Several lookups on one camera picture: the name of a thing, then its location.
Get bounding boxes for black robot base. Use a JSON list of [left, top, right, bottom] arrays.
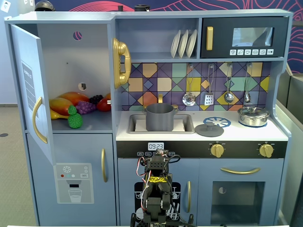
[[130, 212, 195, 227]]

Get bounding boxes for dark helmet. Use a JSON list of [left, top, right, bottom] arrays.
[[34, 0, 55, 12]]

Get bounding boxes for gold oven handle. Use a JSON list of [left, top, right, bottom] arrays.
[[220, 167, 261, 175]]

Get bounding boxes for gray toy sink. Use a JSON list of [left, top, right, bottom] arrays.
[[127, 113, 196, 135]]

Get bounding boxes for yellow red toy mango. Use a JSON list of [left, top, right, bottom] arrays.
[[49, 97, 74, 116]]

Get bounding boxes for gray plastic pot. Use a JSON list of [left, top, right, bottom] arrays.
[[142, 103, 178, 132]]

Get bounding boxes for gold dishwasher door handle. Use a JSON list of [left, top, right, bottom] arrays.
[[185, 181, 192, 213]]

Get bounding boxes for green toy pineapple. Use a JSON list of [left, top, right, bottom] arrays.
[[67, 105, 84, 129]]

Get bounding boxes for white toy plate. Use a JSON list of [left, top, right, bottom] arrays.
[[170, 29, 182, 59], [178, 29, 189, 59], [185, 29, 198, 58]]

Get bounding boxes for yellow toy banana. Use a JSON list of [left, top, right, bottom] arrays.
[[50, 110, 70, 120]]

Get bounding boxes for gold microwave handle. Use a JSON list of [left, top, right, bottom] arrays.
[[205, 26, 214, 51]]

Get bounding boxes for toy microwave oven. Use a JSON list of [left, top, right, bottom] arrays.
[[200, 16, 289, 59]]

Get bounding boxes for steel pot with lid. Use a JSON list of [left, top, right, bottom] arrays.
[[237, 106, 270, 126]]

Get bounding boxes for metal ladle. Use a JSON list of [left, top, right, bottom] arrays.
[[223, 63, 235, 104]]

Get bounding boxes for gold cabinet door handle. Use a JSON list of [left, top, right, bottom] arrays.
[[32, 96, 48, 144]]

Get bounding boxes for metal slotted spatula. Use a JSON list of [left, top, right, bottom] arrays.
[[204, 64, 215, 106]]

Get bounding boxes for gold fridge door handle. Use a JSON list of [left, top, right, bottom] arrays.
[[101, 148, 108, 183]]

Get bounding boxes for metal serving spoon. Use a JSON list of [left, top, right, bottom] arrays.
[[243, 63, 253, 103]]

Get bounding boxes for purple toy grapes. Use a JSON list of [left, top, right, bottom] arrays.
[[75, 101, 97, 115]]

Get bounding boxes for gold toy telephone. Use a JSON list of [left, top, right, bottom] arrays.
[[112, 37, 132, 89]]

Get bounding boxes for blue toy kitchen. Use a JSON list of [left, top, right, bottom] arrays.
[[4, 9, 294, 227]]

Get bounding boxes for blue oven door with window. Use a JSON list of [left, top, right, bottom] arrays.
[[198, 158, 285, 225]]

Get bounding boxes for blue dishwasher door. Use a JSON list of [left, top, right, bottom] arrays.
[[117, 158, 199, 225]]

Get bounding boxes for dark toy grapes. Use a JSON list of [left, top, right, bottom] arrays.
[[89, 95, 104, 105]]

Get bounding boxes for metal skimmer spoon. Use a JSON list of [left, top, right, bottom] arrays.
[[182, 64, 196, 106]]

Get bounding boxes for red white servo wires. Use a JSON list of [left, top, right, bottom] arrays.
[[136, 157, 152, 213]]

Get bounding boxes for blue shopping list cabinet door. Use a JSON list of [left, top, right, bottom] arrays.
[[9, 23, 57, 166]]

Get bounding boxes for orange red toy mango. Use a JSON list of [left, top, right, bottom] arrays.
[[58, 91, 90, 107]]

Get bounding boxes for gray pot lid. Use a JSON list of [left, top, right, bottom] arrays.
[[194, 117, 224, 137]]

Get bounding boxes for red toy tomato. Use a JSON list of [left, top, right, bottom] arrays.
[[96, 98, 112, 112]]

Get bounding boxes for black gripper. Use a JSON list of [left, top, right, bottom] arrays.
[[144, 155, 172, 176]]

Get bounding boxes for blue ice dispenser door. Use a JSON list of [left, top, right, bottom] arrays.
[[26, 132, 114, 227]]

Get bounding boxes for gold stove knob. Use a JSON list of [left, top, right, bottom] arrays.
[[210, 143, 225, 157], [258, 143, 274, 158]]

